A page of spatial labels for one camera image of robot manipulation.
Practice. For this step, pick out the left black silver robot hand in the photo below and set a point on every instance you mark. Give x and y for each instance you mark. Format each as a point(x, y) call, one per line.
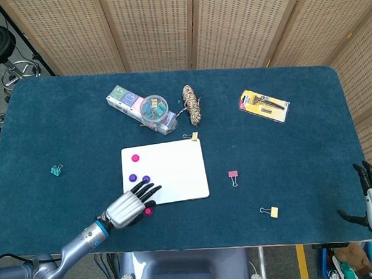
point(125, 210)

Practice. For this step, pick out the pink round magnet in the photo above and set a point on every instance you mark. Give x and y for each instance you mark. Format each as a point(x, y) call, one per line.
point(135, 158)
point(148, 211)

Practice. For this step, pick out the purple round magnet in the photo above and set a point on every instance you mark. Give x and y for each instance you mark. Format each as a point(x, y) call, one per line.
point(132, 178)
point(146, 178)

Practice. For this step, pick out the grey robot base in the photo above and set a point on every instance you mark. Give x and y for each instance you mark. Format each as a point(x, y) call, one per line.
point(185, 266)

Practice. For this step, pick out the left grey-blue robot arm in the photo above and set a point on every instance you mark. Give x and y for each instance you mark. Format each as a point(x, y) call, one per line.
point(73, 246)

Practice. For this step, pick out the white magnetic board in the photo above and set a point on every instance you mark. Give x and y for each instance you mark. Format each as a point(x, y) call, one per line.
point(175, 167)

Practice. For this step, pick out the brown plush toy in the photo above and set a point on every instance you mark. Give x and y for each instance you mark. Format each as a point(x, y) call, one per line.
point(353, 257)

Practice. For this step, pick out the blue storage bin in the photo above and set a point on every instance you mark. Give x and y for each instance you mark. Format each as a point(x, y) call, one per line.
point(324, 263)

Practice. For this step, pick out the teal binder clip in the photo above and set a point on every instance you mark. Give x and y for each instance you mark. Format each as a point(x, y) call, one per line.
point(55, 171)

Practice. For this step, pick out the small yellow binder clip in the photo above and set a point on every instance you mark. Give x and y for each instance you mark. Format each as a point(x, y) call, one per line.
point(194, 136)

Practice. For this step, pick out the large yellow binder clip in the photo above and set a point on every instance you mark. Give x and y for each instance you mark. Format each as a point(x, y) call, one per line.
point(274, 212)

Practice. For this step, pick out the clear tub of binder clips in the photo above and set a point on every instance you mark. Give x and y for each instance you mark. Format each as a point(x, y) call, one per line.
point(153, 108)

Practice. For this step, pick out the dark blue table cloth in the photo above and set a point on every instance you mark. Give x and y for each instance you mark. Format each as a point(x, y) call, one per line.
point(64, 120)

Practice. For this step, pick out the long white smiley-print box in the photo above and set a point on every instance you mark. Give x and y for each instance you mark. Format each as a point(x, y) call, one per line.
point(117, 97)

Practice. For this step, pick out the pink binder clip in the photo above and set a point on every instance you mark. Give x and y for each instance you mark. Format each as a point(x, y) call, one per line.
point(233, 174)

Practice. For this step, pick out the yellow razor blister pack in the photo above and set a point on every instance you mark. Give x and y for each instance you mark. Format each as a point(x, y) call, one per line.
point(265, 109)

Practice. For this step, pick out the wooden rattan folding screen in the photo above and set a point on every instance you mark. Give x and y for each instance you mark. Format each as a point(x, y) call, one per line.
point(156, 29)

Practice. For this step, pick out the black metal pole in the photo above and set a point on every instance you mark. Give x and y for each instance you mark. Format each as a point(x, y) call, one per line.
point(24, 37)

